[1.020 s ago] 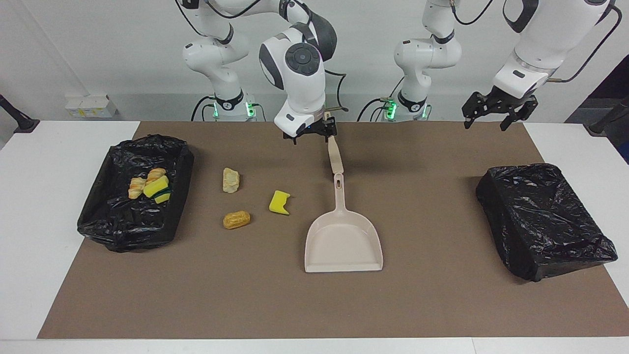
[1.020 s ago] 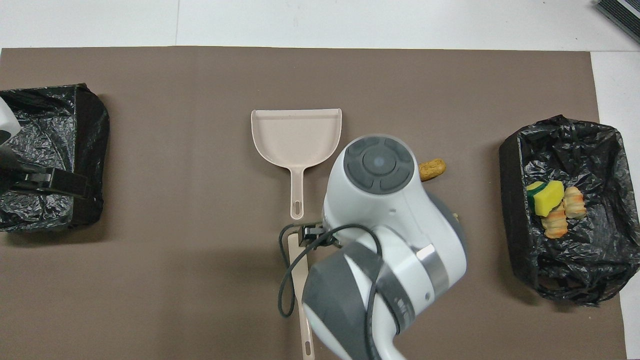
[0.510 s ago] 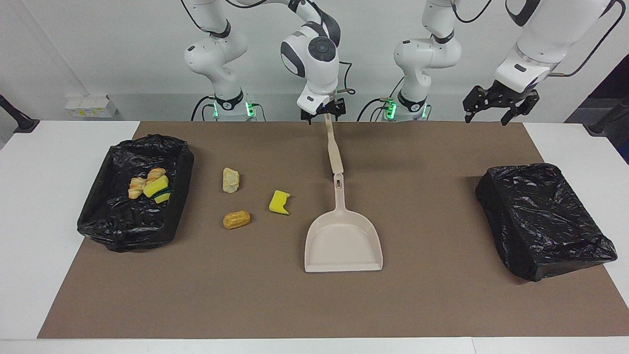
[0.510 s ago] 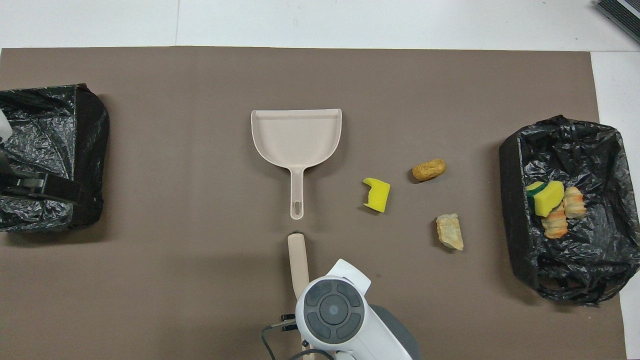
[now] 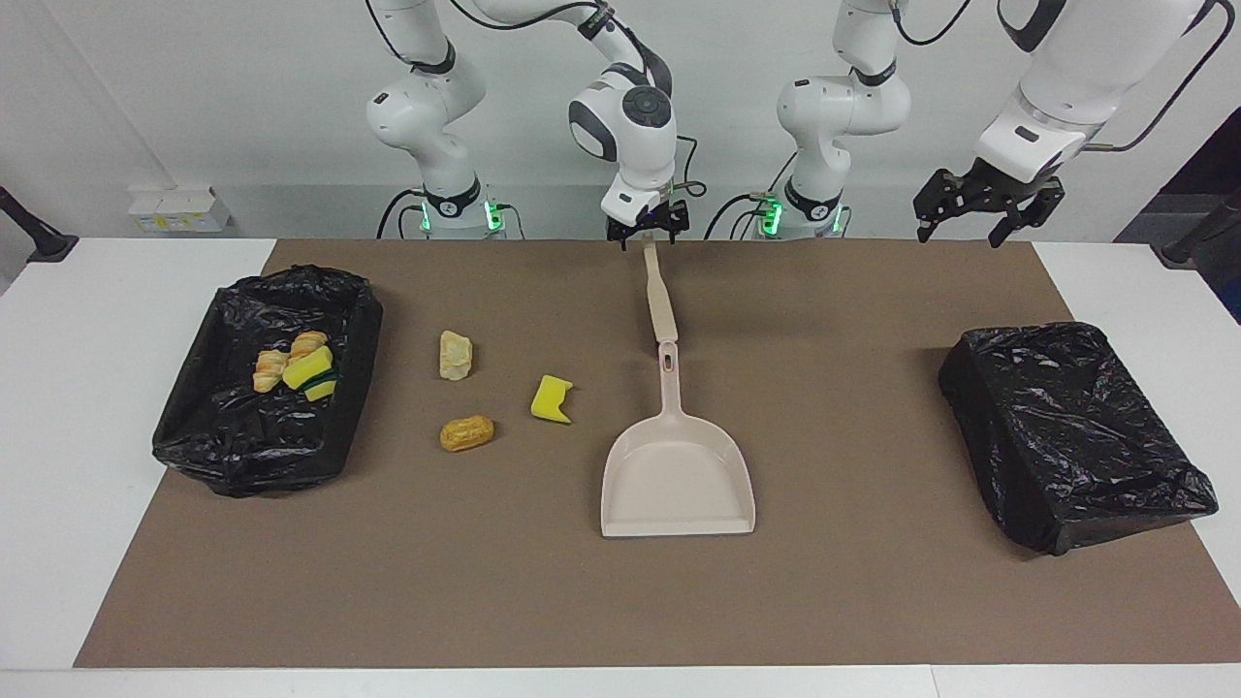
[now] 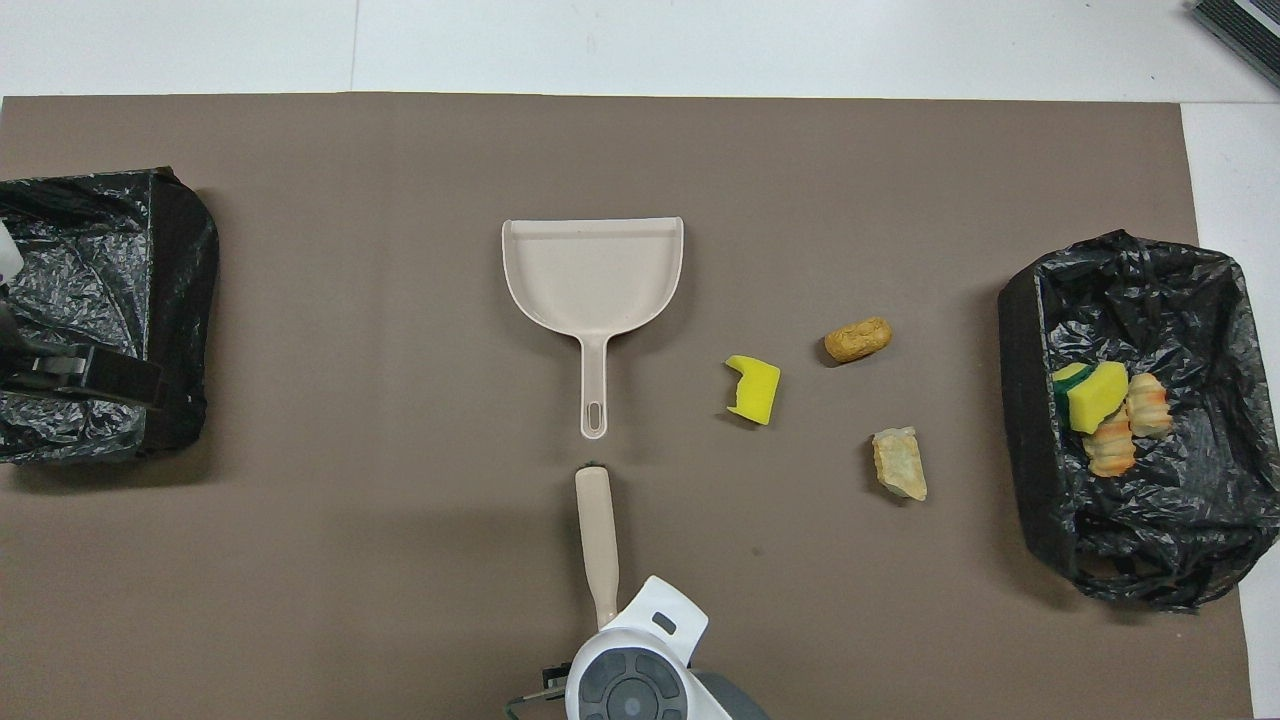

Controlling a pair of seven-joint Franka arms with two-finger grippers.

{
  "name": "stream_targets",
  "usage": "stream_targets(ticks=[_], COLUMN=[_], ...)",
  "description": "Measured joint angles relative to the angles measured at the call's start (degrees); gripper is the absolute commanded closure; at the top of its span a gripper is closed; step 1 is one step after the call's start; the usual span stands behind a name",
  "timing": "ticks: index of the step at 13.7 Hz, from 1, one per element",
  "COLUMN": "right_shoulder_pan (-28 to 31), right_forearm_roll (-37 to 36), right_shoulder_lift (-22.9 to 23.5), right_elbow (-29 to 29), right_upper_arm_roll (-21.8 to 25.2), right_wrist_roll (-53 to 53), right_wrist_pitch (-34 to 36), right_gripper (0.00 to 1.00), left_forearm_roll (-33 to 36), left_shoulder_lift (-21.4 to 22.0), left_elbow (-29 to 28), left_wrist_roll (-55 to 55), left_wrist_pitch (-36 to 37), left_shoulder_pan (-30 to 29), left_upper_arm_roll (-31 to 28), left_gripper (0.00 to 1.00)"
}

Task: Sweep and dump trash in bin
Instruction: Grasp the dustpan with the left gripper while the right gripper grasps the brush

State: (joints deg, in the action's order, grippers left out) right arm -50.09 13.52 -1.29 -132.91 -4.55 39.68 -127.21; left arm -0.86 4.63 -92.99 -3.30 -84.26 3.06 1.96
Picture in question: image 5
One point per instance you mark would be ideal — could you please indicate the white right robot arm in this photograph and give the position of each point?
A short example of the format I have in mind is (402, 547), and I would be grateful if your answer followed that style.
(427, 107)

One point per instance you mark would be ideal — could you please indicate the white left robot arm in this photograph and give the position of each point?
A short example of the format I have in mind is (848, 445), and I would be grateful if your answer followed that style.
(843, 107)

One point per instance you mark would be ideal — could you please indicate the black bag-lined bin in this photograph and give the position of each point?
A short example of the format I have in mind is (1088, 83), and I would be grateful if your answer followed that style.
(242, 436)
(1066, 436)

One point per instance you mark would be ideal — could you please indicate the pale bread chunk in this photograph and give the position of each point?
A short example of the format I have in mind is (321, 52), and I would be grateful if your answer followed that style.
(455, 356)

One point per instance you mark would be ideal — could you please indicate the pale flaky pastry piece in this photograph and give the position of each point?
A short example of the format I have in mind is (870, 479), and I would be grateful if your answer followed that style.
(270, 370)

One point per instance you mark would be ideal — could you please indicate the brown table mat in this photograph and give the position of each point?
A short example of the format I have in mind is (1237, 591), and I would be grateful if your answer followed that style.
(873, 582)

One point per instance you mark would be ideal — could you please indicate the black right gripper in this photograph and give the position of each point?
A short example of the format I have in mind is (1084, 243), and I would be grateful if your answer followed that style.
(648, 218)

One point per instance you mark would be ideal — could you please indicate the yellow sponge piece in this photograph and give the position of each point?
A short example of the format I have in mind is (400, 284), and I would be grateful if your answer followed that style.
(550, 399)
(322, 390)
(308, 368)

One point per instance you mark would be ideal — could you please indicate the beige plastic dustpan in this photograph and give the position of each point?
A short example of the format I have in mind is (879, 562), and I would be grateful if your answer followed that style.
(679, 480)

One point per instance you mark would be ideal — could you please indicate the beige hand brush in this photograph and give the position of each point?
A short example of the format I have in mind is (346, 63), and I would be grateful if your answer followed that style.
(660, 301)

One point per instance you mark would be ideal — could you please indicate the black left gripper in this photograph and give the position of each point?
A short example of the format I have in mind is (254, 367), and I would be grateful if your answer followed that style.
(1003, 189)

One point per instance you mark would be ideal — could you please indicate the brown bread roll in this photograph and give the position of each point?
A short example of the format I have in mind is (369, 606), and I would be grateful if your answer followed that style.
(466, 434)

